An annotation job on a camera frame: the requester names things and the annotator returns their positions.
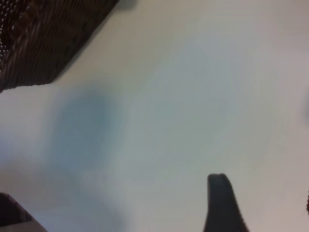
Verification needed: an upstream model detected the dark brown wicker basket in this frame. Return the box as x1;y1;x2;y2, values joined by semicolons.
0;0;120;91

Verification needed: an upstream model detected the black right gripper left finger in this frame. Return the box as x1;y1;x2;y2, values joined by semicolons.
0;192;48;232

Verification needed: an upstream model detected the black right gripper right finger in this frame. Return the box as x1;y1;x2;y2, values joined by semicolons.
204;173;250;232

